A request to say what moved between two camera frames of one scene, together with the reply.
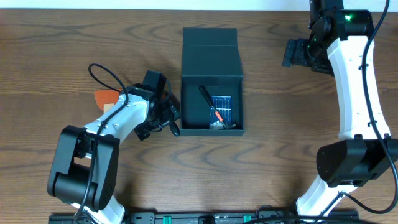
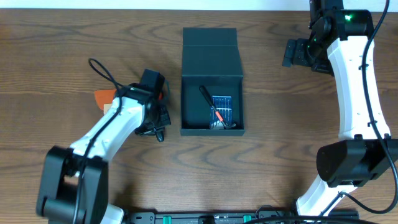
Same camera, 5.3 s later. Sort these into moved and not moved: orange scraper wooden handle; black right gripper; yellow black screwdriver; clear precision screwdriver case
Moved: yellow black screwdriver
Not moved: clear precision screwdriver case; orange scraper wooden handle; black right gripper
